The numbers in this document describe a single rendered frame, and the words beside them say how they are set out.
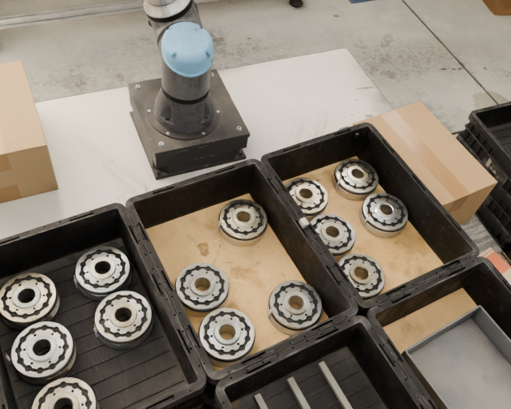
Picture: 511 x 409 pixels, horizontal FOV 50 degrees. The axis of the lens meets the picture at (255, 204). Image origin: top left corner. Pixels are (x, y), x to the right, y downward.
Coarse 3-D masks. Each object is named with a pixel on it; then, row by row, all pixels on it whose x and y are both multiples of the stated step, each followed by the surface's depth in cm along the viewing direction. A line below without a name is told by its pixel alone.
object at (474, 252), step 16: (352, 128) 127; (368, 128) 128; (304, 144) 122; (384, 144) 125; (400, 160) 123; (272, 176) 116; (416, 176) 120; (288, 192) 113; (320, 240) 107; (464, 240) 112; (464, 256) 109; (336, 272) 103; (432, 272) 106; (352, 288) 102; (368, 304) 100
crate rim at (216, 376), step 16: (256, 160) 118; (208, 176) 113; (160, 192) 110; (128, 208) 106; (288, 208) 111; (144, 240) 102; (320, 256) 105; (160, 272) 99; (176, 304) 95; (352, 304) 100; (336, 320) 97; (192, 336) 92; (304, 336) 95; (272, 352) 92; (208, 368) 89; (224, 368) 90; (240, 368) 90
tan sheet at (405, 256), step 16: (304, 176) 130; (320, 176) 131; (336, 192) 128; (384, 192) 130; (336, 208) 125; (352, 208) 126; (352, 224) 123; (368, 240) 121; (384, 240) 121; (400, 240) 122; (416, 240) 123; (384, 256) 119; (400, 256) 119; (416, 256) 120; (432, 256) 120; (384, 272) 116; (400, 272) 117; (416, 272) 117; (384, 288) 114
